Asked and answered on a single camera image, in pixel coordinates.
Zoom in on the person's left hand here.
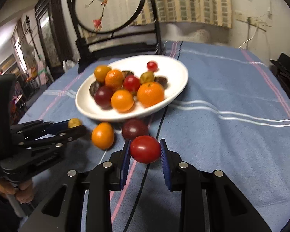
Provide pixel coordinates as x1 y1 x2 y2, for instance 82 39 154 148
0 180 35 205

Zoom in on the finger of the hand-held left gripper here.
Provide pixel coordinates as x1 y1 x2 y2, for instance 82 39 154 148
18 125 88 149
11 120 70 140

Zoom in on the white cable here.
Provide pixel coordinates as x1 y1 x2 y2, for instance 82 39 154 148
239 25 258 49

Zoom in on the white oval plate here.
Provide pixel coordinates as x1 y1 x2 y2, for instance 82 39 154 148
75 55 189 123

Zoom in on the orange cherry tomato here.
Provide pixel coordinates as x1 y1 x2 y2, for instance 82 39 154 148
110 90 135 113
91 122 115 150
94 65 112 83

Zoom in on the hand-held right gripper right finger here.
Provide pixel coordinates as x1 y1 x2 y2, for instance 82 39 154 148
159 139 272 232

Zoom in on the pale yellow longan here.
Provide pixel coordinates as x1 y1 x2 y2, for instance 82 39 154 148
67 118 83 128

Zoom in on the round embroidered screen dark stand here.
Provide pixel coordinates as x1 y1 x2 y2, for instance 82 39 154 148
64 0 167 74

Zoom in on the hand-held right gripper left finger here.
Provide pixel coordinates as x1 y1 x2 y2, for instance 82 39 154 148
19 140 132 232

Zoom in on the yellow grey patterned curtain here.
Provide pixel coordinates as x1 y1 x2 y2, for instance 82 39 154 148
133 0 233 28

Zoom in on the white plastic bag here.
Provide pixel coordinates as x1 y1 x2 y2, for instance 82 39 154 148
62 59 76 74

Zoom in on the black bag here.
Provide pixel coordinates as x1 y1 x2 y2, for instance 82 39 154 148
270 53 290 80

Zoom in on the blue striped tablecloth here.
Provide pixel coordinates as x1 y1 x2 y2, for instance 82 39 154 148
17 40 290 232

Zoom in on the large dark red plum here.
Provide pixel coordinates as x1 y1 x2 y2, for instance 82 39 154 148
122 118 150 141

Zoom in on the olive yellow cherry tomato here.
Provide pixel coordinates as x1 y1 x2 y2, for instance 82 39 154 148
139 71 155 84

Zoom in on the large tangerine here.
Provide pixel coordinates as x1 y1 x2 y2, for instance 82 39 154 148
137 82 165 108

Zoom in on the dark wooden cabinet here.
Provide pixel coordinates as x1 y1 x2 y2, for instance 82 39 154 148
34 0 74 78

